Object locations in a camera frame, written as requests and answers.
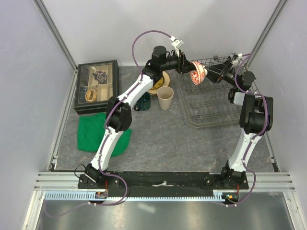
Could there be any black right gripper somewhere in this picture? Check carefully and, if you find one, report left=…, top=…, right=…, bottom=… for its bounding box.
left=201, top=58, right=238, bottom=88

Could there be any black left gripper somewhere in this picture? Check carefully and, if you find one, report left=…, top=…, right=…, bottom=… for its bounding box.
left=161, top=50, right=198, bottom=75

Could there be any white red patterned bowl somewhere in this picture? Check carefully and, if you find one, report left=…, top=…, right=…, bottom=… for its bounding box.
left=190, top=61, right=208, bottom=85

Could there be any cream bird plate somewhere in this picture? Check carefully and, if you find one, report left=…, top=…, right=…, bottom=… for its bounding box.
left=147, top=71, right=170, bottom=95

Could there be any beige tall cup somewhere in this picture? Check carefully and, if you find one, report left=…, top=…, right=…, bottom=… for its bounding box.
left=157, top=86, right=174, bottom=110

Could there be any dark green mug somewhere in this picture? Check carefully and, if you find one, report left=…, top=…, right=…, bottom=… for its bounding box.
left=133, top=92, right=151, bottom=112

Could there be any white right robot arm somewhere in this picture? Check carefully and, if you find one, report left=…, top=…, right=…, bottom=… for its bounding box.
left=206, top=57, right=273, bottom=189

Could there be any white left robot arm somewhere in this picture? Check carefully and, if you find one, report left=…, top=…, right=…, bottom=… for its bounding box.
left=79, top=46, right=196, bottom=188

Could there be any black framed wooden box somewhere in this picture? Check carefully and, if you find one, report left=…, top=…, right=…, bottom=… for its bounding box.
left=74, top=60, right=119, bottom=115

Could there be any green cloth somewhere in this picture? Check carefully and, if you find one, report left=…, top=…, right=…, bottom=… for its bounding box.
left=77, top=113, right=132, bottom=157

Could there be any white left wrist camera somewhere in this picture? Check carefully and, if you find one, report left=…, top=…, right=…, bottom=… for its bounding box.
left=170, top=36, right=184, bottom=56

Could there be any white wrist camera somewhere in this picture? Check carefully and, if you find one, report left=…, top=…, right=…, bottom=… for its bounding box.
left=227, top=53, right=243, bottom=67
left=170, top=36, right=184, bottom=56

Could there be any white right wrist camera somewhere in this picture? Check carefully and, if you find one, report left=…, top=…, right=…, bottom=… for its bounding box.
left=227, top=53, right=243, bottom=67

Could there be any grey wire dish rack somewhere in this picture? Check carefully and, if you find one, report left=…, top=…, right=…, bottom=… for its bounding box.
left=177, top=54, right=251, bottom=128

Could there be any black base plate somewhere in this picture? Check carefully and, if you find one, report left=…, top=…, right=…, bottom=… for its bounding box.
left=78, top=170, right=249, bottom=197

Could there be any white slotted cable duct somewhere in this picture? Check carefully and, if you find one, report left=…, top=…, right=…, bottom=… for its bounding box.
left=45, top=191, right=226, bottom=202

